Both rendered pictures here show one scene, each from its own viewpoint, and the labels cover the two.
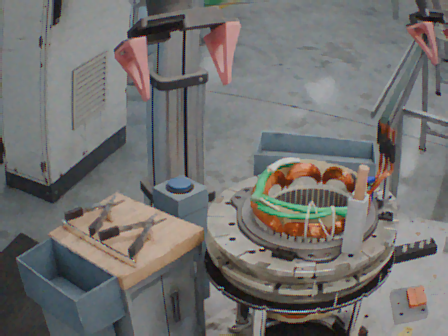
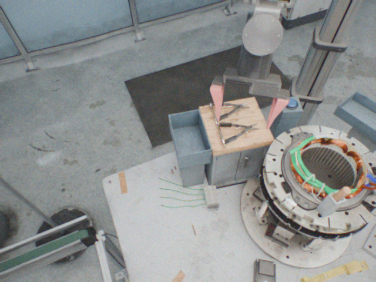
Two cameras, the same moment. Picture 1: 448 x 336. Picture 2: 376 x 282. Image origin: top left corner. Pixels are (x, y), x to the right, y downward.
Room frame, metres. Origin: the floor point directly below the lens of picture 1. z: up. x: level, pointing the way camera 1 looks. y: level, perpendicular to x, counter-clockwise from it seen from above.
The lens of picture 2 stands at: (0.45, -0.12, 1.85)
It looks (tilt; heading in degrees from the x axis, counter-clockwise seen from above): 55 degrees down; 43
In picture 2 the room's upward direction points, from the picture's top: 2 degrees counter-clockwise
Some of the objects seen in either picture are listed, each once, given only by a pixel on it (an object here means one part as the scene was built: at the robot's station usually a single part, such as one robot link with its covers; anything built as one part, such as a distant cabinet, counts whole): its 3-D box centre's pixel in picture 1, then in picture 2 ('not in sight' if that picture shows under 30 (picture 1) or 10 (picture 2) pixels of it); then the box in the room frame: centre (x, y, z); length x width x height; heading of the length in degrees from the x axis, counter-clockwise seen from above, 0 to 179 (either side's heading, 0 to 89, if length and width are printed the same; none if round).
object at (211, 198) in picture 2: not in sight; (211, 196); (0.83, 0.12, 0.80); 0.10 x 0.05 x 0.04; 49
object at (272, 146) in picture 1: (316, 212); (361, 143); (1.30, -0.18, 0.92); 0.25 x 0.11 x 0.28; 81
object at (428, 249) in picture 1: (413, 250); not in sight; (1.31, -0.46, 0.79); 0.15 x 0.05 x 0.02; 98
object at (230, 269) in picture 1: (250, 277); (269, 182); (0.88, -0.04, 1.06); 0.09 x 0.04 x 0.01; 60
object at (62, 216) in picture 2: not in sight; (64, 234); (0.34, 0.83, 0.01); 0.34 x 0.34 x 0.02
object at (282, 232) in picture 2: not in sight; (284, 232); (0.87, -0.15, 0.85); 0.06 x 0.04 x 0.05; 102
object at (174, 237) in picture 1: (119, 238); (234, 124); (0.98, 0.16, 1.05); 0.20 x 0.19 x 0.02; 144
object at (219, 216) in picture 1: (313, 218); (323, 171); (0.99, -0.14, 1.09); 0.32 x 0.32 x 0.01
